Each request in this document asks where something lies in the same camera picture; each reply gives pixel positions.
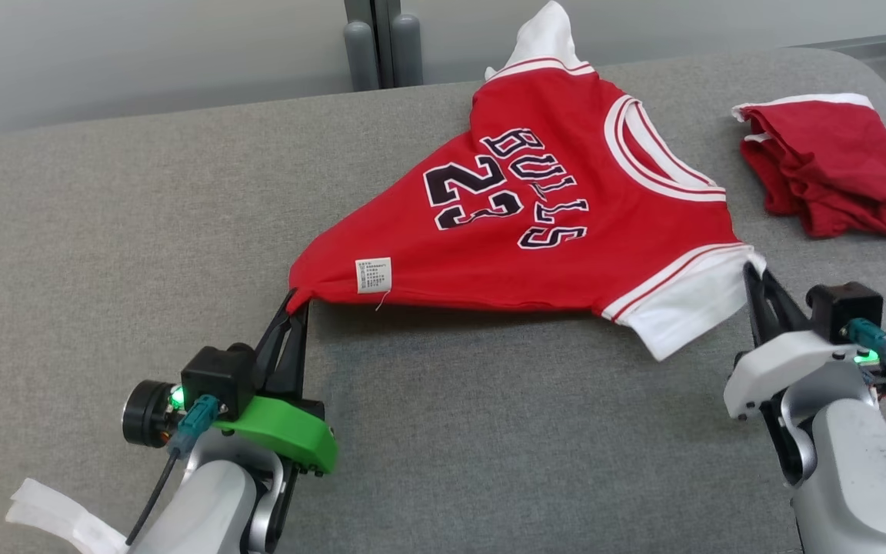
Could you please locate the white strap strip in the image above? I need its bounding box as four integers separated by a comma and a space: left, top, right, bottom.
6, 477, 130, 554

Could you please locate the grey partition post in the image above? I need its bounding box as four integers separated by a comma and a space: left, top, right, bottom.
343, 0, 424, 92

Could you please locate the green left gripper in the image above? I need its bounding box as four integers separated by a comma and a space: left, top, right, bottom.
122, 289, 339, 475

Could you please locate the red Bulls basketball jersey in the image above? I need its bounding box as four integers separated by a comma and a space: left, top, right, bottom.
288, 0, 768, 362

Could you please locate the red shorts white waistband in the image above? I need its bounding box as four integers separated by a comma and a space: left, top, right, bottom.
731, 93, 886, 245

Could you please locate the black cable teal plug left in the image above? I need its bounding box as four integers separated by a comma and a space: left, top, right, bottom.
125, 394, 221, 547

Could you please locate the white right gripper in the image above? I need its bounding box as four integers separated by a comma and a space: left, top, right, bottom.
723, 262, 886, 421

